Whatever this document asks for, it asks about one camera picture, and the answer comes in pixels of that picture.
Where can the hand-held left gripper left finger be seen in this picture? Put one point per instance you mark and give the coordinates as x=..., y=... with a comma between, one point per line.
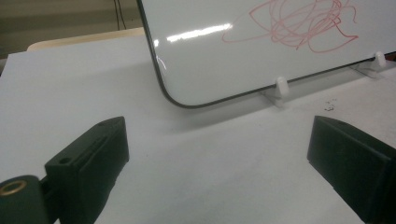
x=90, y=168

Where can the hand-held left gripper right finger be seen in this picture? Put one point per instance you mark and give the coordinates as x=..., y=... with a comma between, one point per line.
x=351, y=161

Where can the white whiteboard with dark rim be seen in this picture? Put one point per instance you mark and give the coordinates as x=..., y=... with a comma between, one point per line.
x=211, y=59

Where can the white plastic whiteboard stand foot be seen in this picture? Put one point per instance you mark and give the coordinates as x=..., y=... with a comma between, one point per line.
x=282, y=87
x=379, y=59

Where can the beige wooden table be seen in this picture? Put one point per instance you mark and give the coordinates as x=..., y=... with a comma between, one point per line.
x=84, y=39

